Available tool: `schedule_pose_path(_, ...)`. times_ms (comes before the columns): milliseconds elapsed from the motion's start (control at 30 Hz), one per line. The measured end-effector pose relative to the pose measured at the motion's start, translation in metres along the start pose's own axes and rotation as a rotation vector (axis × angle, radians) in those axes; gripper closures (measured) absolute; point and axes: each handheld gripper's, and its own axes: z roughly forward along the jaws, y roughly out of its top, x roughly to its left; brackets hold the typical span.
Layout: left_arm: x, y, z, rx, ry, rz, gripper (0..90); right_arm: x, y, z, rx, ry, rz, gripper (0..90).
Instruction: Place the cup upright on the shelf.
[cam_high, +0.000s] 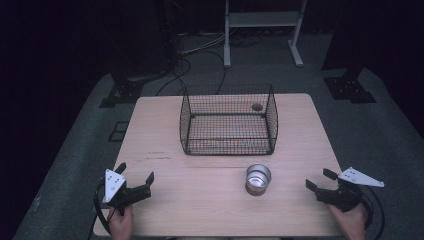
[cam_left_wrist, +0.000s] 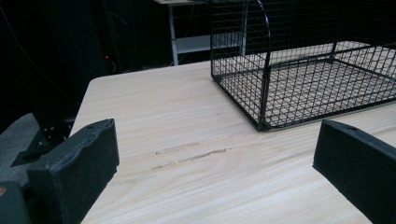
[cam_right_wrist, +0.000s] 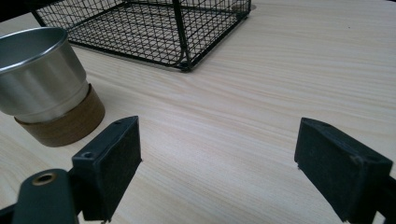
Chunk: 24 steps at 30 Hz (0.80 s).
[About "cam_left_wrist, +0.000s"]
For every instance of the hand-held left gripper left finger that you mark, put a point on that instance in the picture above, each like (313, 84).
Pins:
(74, 168)

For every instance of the white metal shelf stand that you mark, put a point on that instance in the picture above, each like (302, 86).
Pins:
(190, 40)

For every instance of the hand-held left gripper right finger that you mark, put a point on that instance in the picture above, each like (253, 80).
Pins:
(358, 165)

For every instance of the black metal stand base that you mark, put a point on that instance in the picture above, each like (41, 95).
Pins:
(46, 137)

